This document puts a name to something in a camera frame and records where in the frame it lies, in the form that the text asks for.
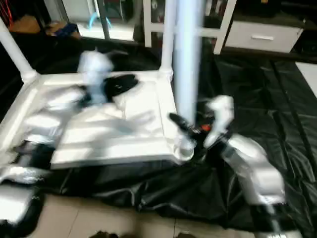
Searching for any white plastic table top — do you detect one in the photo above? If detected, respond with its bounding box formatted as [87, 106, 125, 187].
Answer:
[0, 68, 195, 169]

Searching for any black work mat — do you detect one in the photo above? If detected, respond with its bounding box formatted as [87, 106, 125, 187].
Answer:
[0, 35, 317, 231]

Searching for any grey metal pole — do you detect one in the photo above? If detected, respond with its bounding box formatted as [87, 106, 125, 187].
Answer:
[98, 0, 112, 40]

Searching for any white glass-door cabinet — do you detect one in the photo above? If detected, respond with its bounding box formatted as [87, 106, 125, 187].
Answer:
[143, 0, 237, 55]

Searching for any dark robot right foot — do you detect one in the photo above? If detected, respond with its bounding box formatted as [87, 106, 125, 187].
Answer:
[173, 232, 199, 238]

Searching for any dark robot foot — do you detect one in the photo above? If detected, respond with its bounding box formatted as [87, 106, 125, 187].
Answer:
[173, 232, 199, 238]
[94, 231, 119, 238]

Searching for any white low drawer unit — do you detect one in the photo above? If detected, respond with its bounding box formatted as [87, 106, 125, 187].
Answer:
[224, 21, 304, 53]

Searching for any white sheet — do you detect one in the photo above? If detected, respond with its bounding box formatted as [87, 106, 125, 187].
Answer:
[295, 62, 317, 100]

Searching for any dark robot left foot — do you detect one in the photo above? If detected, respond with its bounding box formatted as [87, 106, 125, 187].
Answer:
[94, 231, 119, 238]

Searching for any light blue hose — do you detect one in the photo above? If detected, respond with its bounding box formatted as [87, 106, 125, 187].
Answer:
[87, 10, 112, 30]

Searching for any red wire bundle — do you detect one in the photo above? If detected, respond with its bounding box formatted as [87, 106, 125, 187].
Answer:
[0, 0, 16, 28]

